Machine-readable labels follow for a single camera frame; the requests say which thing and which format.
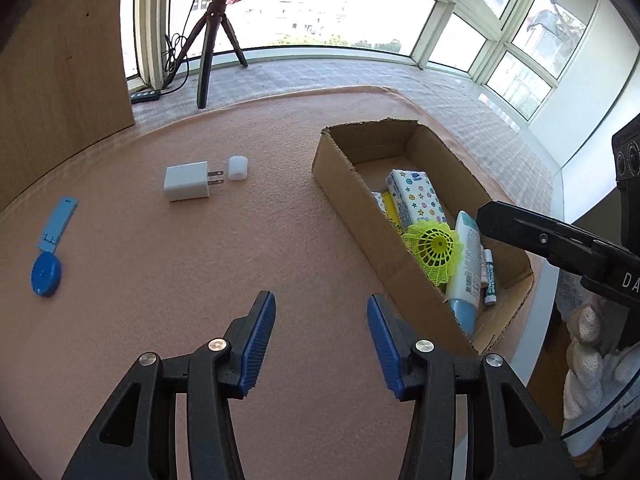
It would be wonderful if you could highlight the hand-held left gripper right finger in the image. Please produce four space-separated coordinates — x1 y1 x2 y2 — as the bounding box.
366 294 581 480

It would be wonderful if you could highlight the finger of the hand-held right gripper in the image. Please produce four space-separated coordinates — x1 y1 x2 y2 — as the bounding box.
476 201 626 281

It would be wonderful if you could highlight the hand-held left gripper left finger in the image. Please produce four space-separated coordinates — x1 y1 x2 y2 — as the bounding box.
60 290 277 480

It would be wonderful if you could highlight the white lip balm stick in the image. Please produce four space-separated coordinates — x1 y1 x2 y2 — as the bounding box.
481 249 499 306

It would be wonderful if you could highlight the white lotion tube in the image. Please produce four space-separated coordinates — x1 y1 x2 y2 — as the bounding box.
444 210 483 338

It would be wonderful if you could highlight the yellow plastic shuttlecock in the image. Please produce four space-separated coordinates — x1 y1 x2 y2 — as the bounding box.
401 220 463 288

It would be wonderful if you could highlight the patterned tissue pack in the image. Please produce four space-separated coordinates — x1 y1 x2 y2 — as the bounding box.
386 169 449 233

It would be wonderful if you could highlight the yellow packet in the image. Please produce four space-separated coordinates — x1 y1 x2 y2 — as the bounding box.
380 191 403 233

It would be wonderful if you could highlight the cardboard box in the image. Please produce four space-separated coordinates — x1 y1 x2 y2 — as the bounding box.
312 119 535 356

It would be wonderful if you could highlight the white plug charger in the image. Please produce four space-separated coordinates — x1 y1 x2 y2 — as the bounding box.
163 161 225 202

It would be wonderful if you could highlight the round blue tape measure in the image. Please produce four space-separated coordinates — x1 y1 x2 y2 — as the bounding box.
30 252 63 297

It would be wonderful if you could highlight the blue folding phone stand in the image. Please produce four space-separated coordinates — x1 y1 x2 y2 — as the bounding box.
38 196 79 251

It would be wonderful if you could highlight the person's right hand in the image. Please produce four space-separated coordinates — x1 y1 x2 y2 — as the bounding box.
562 302 640 428

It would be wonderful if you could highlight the black tripod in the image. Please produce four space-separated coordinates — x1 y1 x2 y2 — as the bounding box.
167 0 249 110

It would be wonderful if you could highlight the light wooden board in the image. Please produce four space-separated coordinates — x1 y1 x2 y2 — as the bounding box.
0 0 137 211

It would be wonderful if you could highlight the black ring light cable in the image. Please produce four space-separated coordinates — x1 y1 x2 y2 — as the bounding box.
162 0 206 96

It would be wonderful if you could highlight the white window frame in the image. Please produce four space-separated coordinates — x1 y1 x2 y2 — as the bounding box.
122 0 606 123

